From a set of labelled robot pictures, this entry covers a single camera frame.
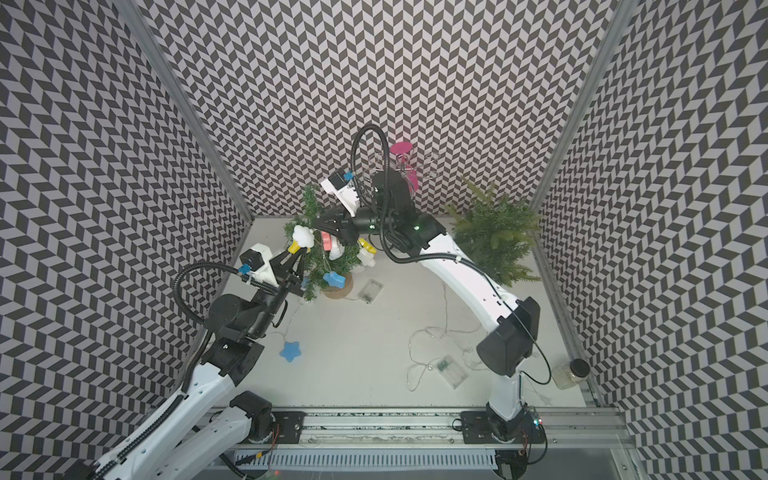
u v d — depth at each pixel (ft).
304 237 2.00
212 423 1.89
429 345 2.90
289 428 2.37
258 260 1.77
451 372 2.71
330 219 1.96
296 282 1.92
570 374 2.43
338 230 1.87
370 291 3.18
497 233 2.47
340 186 1.81
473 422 2.40
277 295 1.90
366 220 1.90
